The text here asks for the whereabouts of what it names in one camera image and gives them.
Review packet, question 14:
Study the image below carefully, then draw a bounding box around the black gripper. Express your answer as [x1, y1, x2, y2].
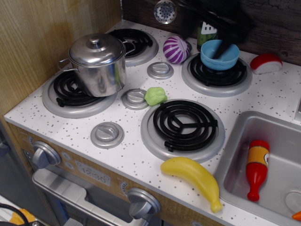
[180, 0, 253, 59]

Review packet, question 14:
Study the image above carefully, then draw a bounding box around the stainless steel pot lid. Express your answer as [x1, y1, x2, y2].
[69, 33, 126, 66]

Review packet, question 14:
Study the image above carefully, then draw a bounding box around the hanging slotted spatula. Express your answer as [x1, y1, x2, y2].
[201, 21, 217, 35]

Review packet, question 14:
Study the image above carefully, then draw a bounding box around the green toy can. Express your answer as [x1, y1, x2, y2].
[197, 21, 218, 50]

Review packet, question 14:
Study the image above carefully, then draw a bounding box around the purple striped toy ball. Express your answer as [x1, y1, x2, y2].
[163, 35, 190, 64]

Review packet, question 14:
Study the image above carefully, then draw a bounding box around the blue plastic bowl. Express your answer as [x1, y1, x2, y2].
[200, 40, 240, 71]

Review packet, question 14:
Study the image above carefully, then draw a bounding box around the hanging round strainer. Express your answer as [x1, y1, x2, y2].
[153, 0, 177, 24]

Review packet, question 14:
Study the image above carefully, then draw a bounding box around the back right black burner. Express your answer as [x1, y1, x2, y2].
[181, 54, 253, 97]

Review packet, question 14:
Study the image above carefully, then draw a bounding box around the black burner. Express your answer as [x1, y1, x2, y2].
[141, 99, 225, 163]
[108, 28, 158, 67]
[181, 54, 253, 97]
[42, 71, 117, 119]

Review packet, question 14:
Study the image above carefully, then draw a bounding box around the silver stovetop knob back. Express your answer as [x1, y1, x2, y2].
[147, 62, 174, 80]

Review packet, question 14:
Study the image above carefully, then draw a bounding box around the silver stovetop knob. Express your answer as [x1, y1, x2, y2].
[121, 89, 149, 110]
[147, 62, 174, 80]
[90, 122, 125, 149]

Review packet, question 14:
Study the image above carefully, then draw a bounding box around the red white toy sushi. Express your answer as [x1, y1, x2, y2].
[250, 53, 283, 74]

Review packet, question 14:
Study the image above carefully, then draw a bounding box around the back left black burner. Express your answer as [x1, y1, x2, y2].
[108, 28, 158, 67]

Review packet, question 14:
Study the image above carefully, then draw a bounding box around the green toy lettuce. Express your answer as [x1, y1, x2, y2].
[144, 87, 167, 106]

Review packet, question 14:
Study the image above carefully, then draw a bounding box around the silver stovetop knob middle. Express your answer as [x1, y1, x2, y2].
[121, 89, 149, 110]

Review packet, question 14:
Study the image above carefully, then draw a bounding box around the front right black burner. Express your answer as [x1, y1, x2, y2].
[141, 99, 225, 163]

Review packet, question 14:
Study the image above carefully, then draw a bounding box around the red toy ketchup bottle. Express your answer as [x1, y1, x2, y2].
[246, 140, 270, 202]

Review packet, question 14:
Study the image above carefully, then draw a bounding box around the yellow toy banana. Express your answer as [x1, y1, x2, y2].
[160, 157, 222, 213]

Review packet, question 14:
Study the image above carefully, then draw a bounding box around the silver stovetop knob front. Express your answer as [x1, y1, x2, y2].
[90, 122, 125, 149]

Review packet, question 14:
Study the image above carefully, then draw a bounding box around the front left black burner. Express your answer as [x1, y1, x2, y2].
[42, 71, 117, 119]

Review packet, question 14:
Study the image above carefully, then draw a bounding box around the metal sink basin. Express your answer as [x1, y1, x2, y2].
[214, 111, 301, 226]

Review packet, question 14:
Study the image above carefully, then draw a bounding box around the silver oven knob right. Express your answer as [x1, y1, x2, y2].
[127, 188, 161, 219]

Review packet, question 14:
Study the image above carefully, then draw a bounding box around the silver oven knob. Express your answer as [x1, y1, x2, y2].
[32, 141, 62, 169]
[127, 188, 161, 219]

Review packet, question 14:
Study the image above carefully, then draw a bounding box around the silver oven knob left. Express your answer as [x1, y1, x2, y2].
[32, 141, 62, 169]

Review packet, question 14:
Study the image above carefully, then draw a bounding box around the orange toy carrot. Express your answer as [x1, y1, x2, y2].
[292, 211, 301, 221]

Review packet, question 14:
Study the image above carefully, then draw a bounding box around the yellow cloth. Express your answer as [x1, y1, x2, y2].
[9, 209, 36, 225]

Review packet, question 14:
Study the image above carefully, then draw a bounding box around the silver oven door handle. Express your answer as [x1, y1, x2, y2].
[32, 169, 148, 226]

